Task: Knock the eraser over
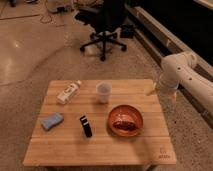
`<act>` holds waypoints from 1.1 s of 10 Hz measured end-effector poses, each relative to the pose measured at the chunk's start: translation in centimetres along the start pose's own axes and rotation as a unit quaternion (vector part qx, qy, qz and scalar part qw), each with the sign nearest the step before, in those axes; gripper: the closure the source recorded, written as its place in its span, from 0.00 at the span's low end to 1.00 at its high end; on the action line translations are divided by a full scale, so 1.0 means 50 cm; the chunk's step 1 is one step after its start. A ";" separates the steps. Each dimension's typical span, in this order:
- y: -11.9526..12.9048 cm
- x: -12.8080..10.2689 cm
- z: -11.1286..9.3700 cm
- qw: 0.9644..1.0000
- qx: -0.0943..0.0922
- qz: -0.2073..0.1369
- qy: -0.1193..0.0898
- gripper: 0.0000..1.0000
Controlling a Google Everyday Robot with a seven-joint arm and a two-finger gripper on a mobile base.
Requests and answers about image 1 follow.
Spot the white plastic bottle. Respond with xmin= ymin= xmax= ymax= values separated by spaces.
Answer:
xmin=57 ymin=80 xmax=82 ymax=104

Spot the black office chair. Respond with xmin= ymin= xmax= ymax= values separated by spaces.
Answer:
xmin=75 ymin=0 xmax=127 ymax=61

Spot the black box on floor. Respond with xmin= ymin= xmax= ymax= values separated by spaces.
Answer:
xmin=120 ymin=25 xmax=134 ymax=38

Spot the wooden table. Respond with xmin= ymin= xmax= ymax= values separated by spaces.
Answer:
xmin=23 ymin=79 xmax=177 ymax=167

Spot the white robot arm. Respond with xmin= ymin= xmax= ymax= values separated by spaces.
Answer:
xmin=149 ymin=51 xmax=213 ymax=114

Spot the orange bowl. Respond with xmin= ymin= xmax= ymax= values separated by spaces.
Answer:
xmin=107 ymin=105 xmax=143 ymax=137

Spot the translucent plastic cup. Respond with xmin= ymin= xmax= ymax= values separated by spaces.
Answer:
xmin=96 ymin=82 xmax=112 ymax=103

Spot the black eraser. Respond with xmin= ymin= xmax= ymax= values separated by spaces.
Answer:
xmin=80 ymin=116 xmax=92 ymax=138

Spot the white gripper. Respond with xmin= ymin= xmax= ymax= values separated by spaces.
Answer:
xmin=146 ymin=73 xmax=178 ymax=101

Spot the blue sponge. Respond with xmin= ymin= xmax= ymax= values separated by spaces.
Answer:
xmin=41 ymin=113 xmax=64 ymax=131

